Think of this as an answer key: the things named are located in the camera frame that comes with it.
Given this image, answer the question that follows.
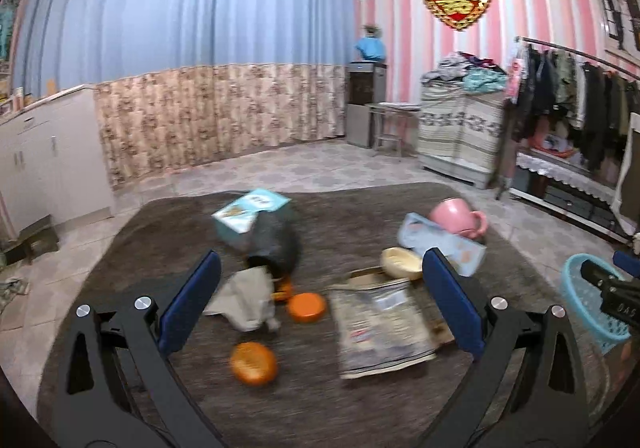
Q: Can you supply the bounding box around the small metal table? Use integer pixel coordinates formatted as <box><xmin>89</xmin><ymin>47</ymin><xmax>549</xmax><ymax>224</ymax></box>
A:
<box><xmin>367</xmin><ymin>102</ymin><xmax>421</xmax><ymax>159</ymax></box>

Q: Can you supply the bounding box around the green wall poster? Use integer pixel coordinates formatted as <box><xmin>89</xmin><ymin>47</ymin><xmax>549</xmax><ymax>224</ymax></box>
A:
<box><xmin>0</xmin><ymin>0</ymin><xmax>21</xmax><ymax>64</ymax></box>

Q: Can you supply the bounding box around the crumpled cloth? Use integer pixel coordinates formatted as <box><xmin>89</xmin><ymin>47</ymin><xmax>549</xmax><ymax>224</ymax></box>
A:
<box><xmin>0</xmin><ymin>277</ymin><xmax>28</xmax><ymax>311</ymax></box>

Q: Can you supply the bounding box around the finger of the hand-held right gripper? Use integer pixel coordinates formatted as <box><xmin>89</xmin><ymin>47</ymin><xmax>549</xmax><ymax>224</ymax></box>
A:
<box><xmin>580</xmin><ymin>259</ymin><xmax>626</xmax><ymax>290</ymax></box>
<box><xmin>612</xmin><ymin>250</ymin><xmax>640</xmax><ymax>271</ymax></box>

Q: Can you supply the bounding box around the orange snack packet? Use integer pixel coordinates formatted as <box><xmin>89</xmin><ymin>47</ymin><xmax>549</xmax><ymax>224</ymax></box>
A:
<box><xmin>272</xmin><ymin>278</ymin><xmax>296</xmax><ymax>304</ymax></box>

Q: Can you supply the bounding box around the pile of clothes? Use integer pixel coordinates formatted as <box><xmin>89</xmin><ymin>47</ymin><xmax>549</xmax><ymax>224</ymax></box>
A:
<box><xmin>422</xmin><ymin>50</ymin><xmax>508</xmax><ymax>94</ymax></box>

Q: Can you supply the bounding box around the metal clothes rack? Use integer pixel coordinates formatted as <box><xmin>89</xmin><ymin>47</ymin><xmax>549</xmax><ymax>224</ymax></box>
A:
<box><xmin>495</xmin><ymin>35</ymin><xmax>640</xmax><ymax>244</ymax></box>

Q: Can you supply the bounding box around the low shelf with lace cloth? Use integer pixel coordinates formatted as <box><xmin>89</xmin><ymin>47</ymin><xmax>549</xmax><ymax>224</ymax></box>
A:
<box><xmin>510</xmin><ymin>150</ymin><xmax>636</xmax><ymax>244</ymax></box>

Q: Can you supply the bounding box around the small wooden stool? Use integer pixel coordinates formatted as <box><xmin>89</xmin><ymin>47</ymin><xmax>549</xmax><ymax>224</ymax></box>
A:
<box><xmin>0</xmin><ymin>215</ymin><xmax>61</xmax><ymax>266</ymax></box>

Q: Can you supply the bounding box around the blue floral curtain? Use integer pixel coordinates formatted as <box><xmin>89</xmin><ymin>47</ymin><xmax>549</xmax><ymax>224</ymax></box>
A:
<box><xmin>12</xmin><ymin>0</ymin><xmax>357</xmax><ymax>189</ymax></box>

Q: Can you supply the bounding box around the pink mug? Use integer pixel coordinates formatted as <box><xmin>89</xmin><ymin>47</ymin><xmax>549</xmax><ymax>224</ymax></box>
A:
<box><xmin>428</xmin><ymin>198</ymin><xmax>488</xmax><ymax>239</ymax></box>

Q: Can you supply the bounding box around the orange round lid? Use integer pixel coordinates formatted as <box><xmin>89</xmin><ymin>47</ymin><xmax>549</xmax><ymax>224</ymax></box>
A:
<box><xmin>286</xmin><ymin>293</ymin><xmax>328</xmax><ymax>325</ymax></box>

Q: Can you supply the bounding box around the blue covered water bottle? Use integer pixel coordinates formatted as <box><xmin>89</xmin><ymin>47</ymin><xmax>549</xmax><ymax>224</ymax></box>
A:
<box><xmin>355</xmin><ymin>35</ymin><xmax>388</xmax><ymax>63</ymax></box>

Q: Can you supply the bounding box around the pile of small boxes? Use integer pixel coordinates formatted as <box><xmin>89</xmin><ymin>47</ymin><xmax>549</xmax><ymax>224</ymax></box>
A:
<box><xmin>0</xmin><ymin>85</ymin><xmax>26</xmax><ymax>116</ymax></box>

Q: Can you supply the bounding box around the water dispenser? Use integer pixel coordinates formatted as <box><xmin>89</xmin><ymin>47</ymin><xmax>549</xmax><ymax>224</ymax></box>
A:
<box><xmin>346</xmin><ymin>60</ymin><xmax>388</xmax><ymax>149</ymax></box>

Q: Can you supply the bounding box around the black ribbed cylinder bin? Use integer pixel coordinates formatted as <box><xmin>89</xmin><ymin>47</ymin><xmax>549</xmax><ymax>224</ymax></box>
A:
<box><xmin>242</xmin><ymin>213</ymin><xmax>303</xmax><ymax>289</ymax></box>

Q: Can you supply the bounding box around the printed plastic bag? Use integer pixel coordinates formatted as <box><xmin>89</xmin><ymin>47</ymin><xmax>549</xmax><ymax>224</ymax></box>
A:
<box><xmin>330</xmin><ymin>278</ymin><xmax>438</xmax><ymax>379</ymax></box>

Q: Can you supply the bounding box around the patterned cloth covered cabinet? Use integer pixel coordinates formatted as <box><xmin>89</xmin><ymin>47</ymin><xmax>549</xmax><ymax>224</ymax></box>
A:
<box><xmin>417</xmin><ymin>78</ymin><xmax>508</xmax><ymax>189</ymax></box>

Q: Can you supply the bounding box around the dark wall poster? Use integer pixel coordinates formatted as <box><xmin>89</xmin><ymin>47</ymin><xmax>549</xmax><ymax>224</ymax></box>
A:
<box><xmin>592</xmin><ymin>0</ymin><xmax>640</xmax><ymax>54</ymax></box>

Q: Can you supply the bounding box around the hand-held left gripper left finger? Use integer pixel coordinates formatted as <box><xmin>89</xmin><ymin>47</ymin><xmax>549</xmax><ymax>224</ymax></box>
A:
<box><xmin>50</xmin><ymin>249</ymin><xmax>226</xmax><ymax>448</ymax></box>

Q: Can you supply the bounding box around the cream bowl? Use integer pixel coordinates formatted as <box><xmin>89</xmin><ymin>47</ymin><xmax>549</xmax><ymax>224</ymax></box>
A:
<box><xmin>380</xmin><ymin>247</ymin><xmax>425</xmax><ymax>280</ymax></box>

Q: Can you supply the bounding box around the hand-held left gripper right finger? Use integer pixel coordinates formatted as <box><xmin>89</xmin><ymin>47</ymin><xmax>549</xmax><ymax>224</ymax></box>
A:
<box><xmin>421</xmin><ymin>248</ymin><xmax>593</xmax><ymax>448</ymax></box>

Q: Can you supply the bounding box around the light blue cardboard box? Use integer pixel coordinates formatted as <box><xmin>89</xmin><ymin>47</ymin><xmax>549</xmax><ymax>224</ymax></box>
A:
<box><xmin>211</xmin><ymin>188</ymin><xmax>292</xmax><ymax>249</ymax></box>

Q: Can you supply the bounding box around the light blue packet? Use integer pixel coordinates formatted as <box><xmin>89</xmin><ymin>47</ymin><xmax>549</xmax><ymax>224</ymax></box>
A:
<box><xmin>397</xmin><ymin>212</ymin><xmax>487</xmax><ymax>278</ymax></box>

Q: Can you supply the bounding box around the blue plastic basket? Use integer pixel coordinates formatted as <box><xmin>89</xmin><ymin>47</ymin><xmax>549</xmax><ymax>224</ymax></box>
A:
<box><xmin>560</xmin><ymin>253</ymin><xmax>633</xmax><ymax>354</ymax></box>

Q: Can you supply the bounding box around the brown shaggy rug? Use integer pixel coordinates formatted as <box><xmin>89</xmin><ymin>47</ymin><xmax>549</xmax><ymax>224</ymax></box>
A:
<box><xmin>37</xmin><ymin>182</ymin><xmax>616</xmax><ymax>448</ymax></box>

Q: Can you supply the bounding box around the orange round object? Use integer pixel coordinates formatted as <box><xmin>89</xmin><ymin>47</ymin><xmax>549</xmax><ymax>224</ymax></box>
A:
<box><xmin>229</xmin><ymin>342</ymin><xmax>278</xmax><ymax>388</ymax></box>

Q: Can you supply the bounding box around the white cabinet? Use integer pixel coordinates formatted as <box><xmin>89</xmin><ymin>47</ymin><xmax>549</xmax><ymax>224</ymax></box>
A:
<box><xmin>0</xmin><ymin>84</ymin><xmax>115</xmax><ymax>239</ymax></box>

